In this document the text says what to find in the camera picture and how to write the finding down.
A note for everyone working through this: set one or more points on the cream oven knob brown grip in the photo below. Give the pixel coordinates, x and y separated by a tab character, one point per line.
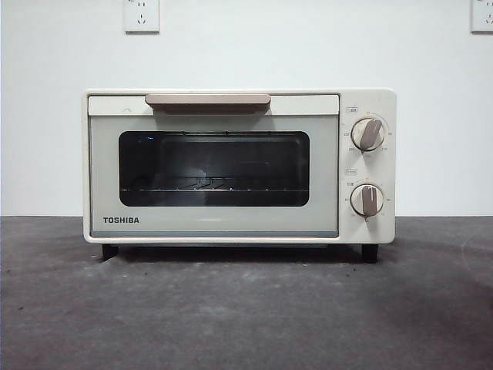
369	134
367	199

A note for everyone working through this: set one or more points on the cream Toshiba toaster oven body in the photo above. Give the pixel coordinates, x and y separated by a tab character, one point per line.
381	104

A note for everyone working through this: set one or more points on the white wall socket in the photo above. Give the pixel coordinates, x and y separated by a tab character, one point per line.
483	15
141	17

